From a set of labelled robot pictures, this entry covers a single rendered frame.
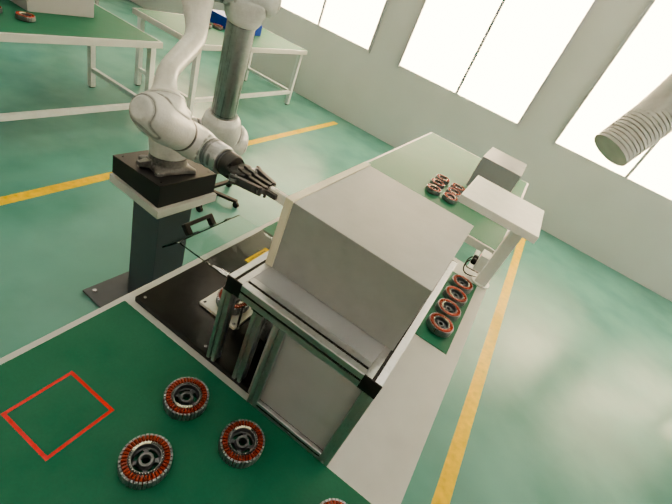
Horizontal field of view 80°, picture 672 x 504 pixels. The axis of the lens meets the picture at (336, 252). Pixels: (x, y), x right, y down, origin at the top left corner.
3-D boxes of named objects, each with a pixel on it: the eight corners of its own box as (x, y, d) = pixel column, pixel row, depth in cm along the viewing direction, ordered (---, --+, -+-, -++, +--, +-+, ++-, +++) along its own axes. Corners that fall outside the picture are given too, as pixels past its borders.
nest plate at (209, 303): (199, 303, 130) (199, 301, 129) (230, 284, 142) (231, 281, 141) (233, 330, 126) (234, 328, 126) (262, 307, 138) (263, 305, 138)
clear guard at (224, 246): (161, 247, 111) (163, 230, 107) (222, 220, 130) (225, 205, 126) (250, 314, 103) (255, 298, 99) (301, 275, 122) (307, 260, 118)
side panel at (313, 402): (246, 401, 112) (275, 326, 94) (253, 394, 114) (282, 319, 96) (326, 467, 105) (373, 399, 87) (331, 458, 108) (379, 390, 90)
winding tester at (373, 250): (264, 263, 103) (285, 196, 92) (342, 213, 138) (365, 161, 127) (391, 352, 94) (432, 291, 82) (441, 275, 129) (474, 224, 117)
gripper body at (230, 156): (233, 170, 122) (256, 185, 120) (212, 176, 115) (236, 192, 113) (237, 147, 118) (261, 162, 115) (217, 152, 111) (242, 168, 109)
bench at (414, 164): (318, 251, 310) (352, 167, 269) (400, 192, 458) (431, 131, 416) (441, 333, 284) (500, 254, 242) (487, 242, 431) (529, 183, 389)
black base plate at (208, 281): (134, 301, 125) (135, 296, 124) (262, 233, 176) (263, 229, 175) (248, 394, 114) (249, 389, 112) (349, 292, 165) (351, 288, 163)
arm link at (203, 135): (210, 173, 123) (185, 159, 110) (175, 149, 127) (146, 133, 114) (229, 143, 123) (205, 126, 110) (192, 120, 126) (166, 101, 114)
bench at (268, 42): (128, 83, 434) (132, 7, 392) (244, 78, 585) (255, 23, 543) (188, 120, 413) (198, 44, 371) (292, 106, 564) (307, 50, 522)
